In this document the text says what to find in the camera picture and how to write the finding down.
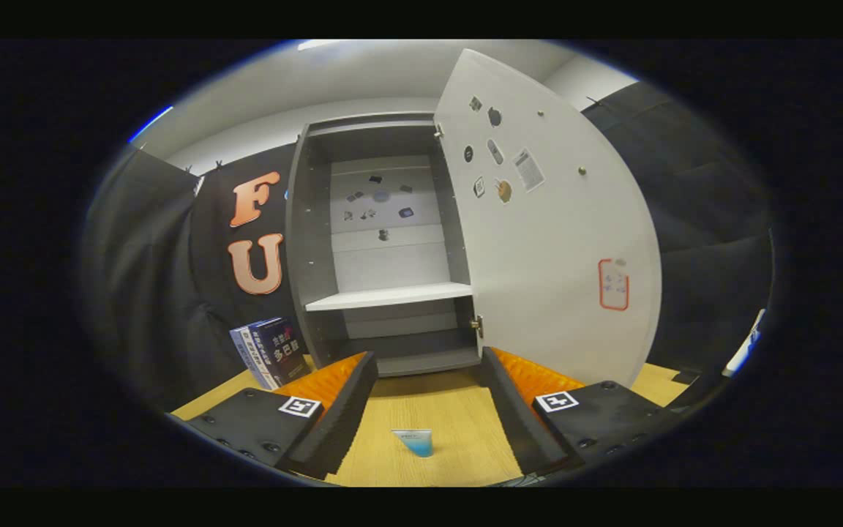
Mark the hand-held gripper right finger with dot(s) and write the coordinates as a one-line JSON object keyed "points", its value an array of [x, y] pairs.
{"points": [[520, 417]]}

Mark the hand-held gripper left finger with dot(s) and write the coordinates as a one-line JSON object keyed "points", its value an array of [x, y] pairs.
{"points": [[335, 417]]}

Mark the blue and white tube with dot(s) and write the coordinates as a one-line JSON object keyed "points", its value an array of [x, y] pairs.
{"points": [[418, 443]]}

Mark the white cabinet door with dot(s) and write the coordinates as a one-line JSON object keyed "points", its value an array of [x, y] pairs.
{"points": [[538, 256]]}

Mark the dark blue book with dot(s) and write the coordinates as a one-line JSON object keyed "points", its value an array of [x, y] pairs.
{"points": [[282, 351]]}

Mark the light blue book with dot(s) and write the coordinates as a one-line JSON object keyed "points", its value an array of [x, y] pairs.
{"points": [[246, 351]]}

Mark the white cabinet shelf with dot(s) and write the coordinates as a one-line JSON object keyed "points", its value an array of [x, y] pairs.
{"points": [[392, 296]]}

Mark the black backdrop cloth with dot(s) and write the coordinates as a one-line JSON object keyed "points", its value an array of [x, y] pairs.
{"points": [[151, 278]]}

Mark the long ceiling light strip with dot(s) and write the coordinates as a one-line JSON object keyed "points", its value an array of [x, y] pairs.
{"points": [[152, 123]]}

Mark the rectangular ceiling light panel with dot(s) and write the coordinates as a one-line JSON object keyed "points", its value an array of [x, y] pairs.
{"points": [[315, 45]]}

